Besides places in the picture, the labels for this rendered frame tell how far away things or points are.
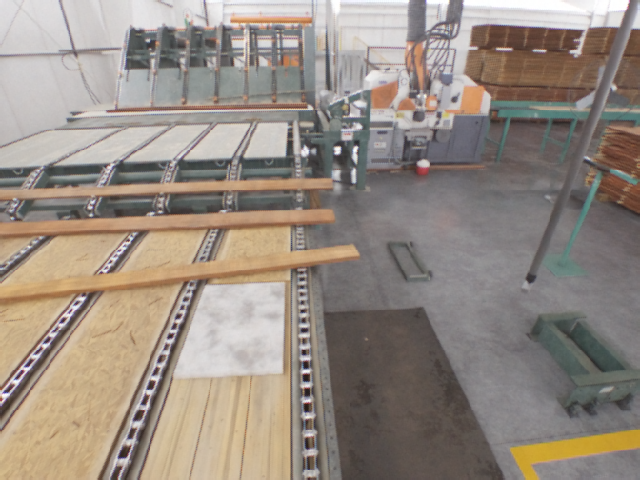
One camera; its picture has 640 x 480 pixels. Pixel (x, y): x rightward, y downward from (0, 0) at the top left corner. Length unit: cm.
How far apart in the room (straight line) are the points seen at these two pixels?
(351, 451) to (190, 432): 109
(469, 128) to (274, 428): 656
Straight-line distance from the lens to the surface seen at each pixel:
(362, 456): 221
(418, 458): 226
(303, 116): 636
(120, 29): 1350
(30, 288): 241
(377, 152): 629
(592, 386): 270
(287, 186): 300
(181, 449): 141
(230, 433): 139
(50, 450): 159
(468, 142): 727
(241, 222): 251
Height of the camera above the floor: 200
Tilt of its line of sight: 31 degrees down
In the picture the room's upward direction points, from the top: straight up
